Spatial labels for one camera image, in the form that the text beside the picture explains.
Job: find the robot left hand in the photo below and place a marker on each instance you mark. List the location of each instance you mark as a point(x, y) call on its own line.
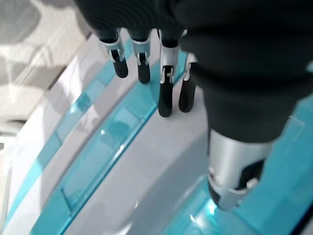
point(244, 61)

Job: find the deep blue white drawer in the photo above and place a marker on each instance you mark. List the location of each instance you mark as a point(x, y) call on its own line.
point(83, 105)
point(146, 183)

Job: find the shallow blue white drawer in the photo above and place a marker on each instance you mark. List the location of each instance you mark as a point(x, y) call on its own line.
point(117, 127)

